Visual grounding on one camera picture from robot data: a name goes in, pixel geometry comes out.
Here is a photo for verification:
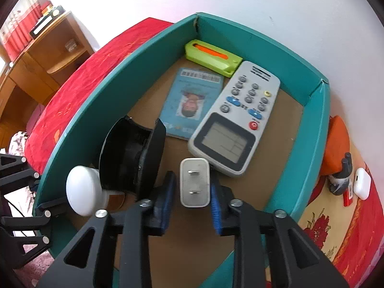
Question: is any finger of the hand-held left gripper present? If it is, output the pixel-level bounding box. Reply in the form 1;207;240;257
0;153;41;193
0;198;66;269

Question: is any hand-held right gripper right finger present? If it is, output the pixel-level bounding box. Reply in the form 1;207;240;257
209;172;351;288

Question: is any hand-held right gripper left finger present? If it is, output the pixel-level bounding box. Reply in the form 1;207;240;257
35;170;177;288

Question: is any white charger plug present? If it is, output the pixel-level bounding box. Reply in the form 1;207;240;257
179;157;212;207

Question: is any black case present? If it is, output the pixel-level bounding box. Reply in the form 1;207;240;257
99;117;167;201

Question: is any grey remote control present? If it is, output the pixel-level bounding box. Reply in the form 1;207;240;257
188;60;281;177

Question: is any teal cardboard box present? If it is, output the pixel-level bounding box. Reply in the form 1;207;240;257
31;12;331;288

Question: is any pink fluffy carpet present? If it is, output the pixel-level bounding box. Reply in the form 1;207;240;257
13;240;57;288

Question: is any red heart embroidered cloth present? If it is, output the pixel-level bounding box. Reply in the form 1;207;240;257
24;18;174;176

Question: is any blue photo ID card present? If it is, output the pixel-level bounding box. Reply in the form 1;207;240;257
159;67;224;140

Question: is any red lighter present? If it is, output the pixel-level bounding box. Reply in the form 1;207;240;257
343;183;354;207

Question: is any dark grey hook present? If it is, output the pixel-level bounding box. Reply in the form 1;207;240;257
328;152;352;195

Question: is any red pleated curtain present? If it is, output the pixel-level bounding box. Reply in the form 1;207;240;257
0;0;53;62

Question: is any green utility knife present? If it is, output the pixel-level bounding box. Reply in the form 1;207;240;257
184;40;243;78

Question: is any white earbuds case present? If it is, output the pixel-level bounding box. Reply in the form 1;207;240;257
352;168;372;201

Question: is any red yellow floral cloth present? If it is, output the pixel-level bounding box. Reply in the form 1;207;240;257
264;115;384;288

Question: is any black flat box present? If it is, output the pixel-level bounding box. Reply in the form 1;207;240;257
29;14;57;38

